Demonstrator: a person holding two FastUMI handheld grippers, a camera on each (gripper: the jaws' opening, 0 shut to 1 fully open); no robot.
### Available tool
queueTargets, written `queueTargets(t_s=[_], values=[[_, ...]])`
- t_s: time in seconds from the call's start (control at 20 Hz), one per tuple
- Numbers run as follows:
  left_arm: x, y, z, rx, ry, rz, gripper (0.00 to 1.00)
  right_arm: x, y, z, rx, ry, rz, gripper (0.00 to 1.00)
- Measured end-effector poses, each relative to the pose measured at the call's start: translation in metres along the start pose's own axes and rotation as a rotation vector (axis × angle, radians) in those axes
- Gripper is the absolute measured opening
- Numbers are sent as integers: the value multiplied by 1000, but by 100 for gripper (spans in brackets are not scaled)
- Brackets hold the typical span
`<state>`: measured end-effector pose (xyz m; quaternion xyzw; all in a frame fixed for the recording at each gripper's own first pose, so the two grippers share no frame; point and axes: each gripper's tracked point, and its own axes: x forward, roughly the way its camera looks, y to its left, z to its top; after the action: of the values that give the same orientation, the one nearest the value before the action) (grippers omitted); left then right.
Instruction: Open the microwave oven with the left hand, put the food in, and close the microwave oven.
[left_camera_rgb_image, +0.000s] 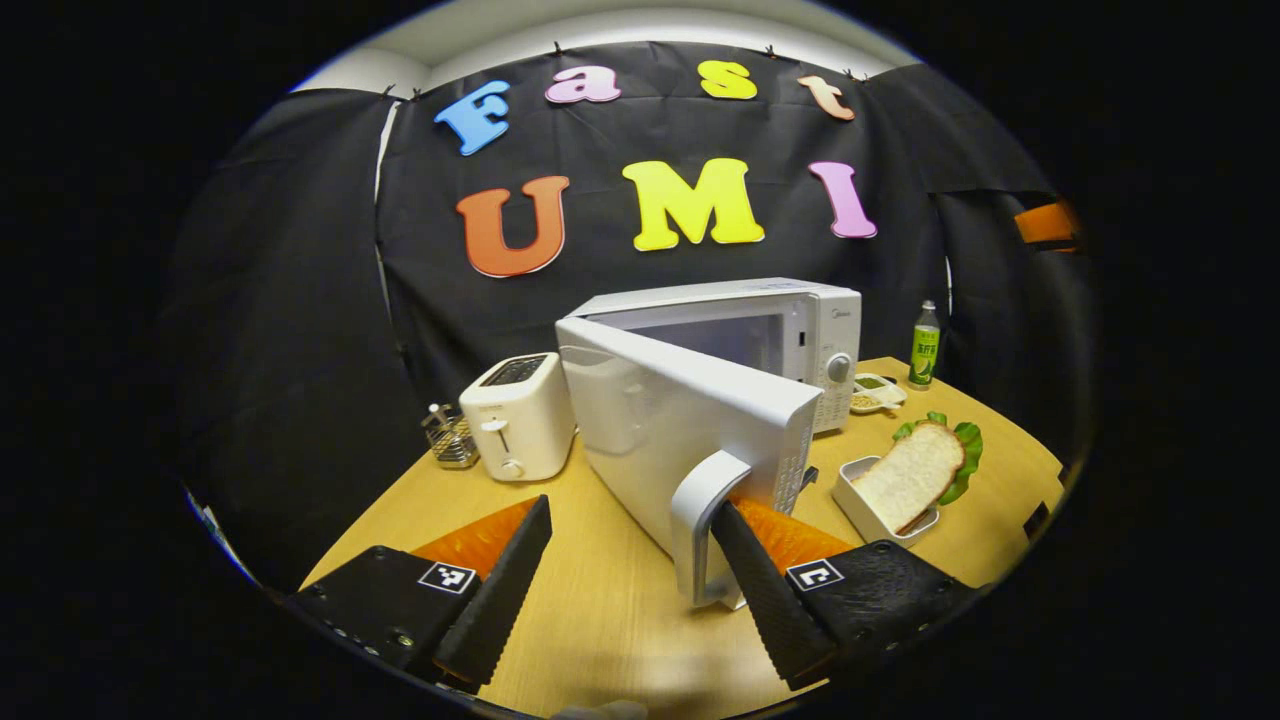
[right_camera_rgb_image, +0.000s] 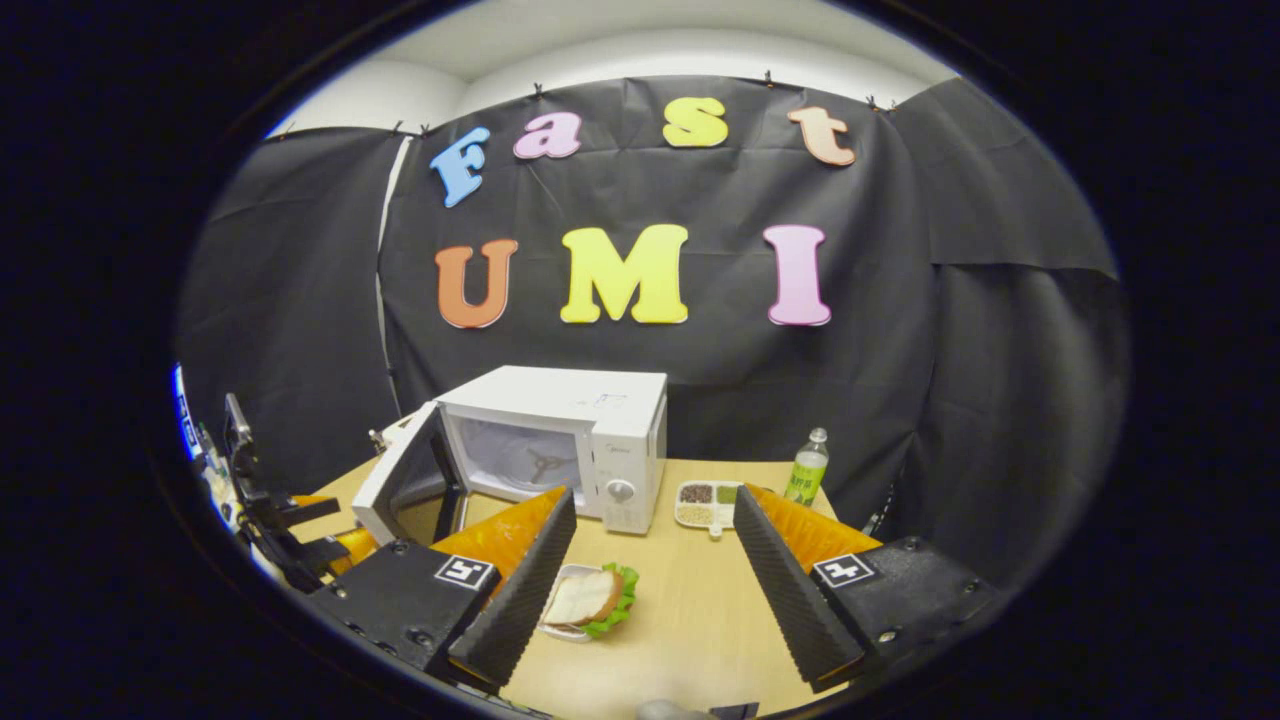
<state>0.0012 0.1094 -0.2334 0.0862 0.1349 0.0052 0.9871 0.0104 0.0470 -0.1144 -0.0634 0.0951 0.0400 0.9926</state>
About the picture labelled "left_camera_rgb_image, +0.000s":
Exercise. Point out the white microwave oven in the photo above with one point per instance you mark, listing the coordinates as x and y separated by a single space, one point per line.
680 420

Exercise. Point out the green label drink bottle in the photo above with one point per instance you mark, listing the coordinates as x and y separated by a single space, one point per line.
924 350

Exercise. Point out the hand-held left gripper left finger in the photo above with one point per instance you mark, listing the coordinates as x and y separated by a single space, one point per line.
500 590

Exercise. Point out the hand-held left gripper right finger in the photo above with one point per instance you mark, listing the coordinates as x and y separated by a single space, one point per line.
765 600

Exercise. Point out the white toaster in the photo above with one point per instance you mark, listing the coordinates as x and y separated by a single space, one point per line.
520 420

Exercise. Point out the white sectioned grain dish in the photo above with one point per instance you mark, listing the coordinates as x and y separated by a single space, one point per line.
872 400

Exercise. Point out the lettuce sandwich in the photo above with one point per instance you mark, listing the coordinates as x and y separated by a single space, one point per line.
910 470

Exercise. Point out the white rectangular tray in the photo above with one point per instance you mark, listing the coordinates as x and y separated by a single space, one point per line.
850 495

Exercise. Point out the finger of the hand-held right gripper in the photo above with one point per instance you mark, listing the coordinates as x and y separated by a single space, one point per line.
1045 222

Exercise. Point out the black backdrop cloth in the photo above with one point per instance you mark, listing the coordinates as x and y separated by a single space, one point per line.
300 300

